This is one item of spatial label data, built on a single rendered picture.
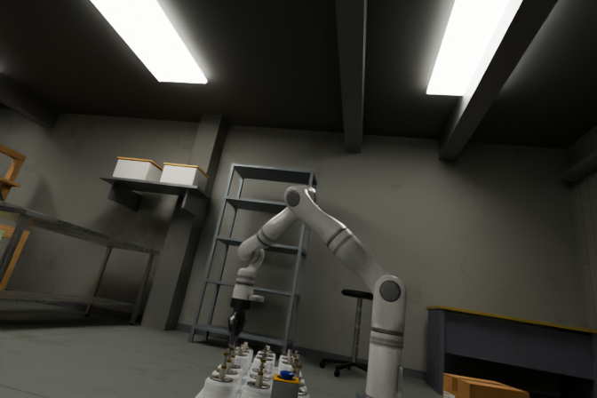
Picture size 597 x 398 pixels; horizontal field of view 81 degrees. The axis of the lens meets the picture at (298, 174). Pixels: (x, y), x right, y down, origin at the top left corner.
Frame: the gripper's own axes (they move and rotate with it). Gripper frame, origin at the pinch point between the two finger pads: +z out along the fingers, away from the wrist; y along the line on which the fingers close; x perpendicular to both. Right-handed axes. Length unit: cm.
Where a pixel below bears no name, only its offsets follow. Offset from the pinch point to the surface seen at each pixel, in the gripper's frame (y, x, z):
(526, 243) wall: -305, 206, -119
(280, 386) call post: 27.0, 25.3, 5.2
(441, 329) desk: -227, 106, -16
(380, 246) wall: -298, 48, -95
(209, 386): 15.9, 1.1, 11.6
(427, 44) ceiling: -126, 75, -241
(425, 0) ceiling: -79, 67, -241
